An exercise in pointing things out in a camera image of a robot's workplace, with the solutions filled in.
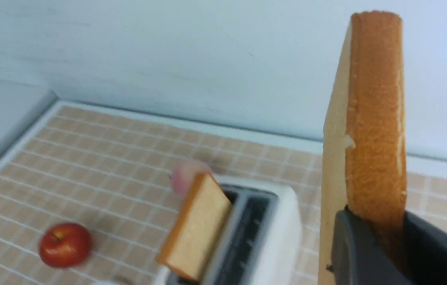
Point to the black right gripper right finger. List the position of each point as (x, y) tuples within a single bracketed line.
[(426, 247)]

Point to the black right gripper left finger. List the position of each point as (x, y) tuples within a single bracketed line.
[(357, 258)]

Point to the toasted bread slice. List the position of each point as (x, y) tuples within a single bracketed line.
[(364, 159), (195, 234)]

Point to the white toaster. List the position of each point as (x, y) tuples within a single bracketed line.
[(259, 242)]

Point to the pink peach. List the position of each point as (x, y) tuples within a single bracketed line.
[(183, 174)]

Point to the beige checkered tablecloth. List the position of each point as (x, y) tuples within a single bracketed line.
[(111, 174)]

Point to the red apple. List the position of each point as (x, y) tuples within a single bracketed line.
[(65, 245)]

